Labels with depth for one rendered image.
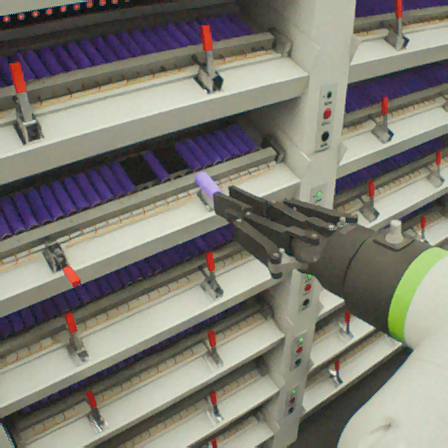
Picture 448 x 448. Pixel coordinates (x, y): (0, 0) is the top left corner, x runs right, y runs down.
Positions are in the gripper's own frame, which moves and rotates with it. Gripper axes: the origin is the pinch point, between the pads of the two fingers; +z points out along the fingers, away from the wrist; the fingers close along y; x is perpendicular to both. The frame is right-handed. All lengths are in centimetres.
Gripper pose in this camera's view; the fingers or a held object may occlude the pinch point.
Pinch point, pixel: (240, 207)
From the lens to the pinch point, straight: 64.9
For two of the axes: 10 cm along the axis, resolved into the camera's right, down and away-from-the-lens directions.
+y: -8.0, 3.4, -5.0
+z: -6.0, -3.2, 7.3
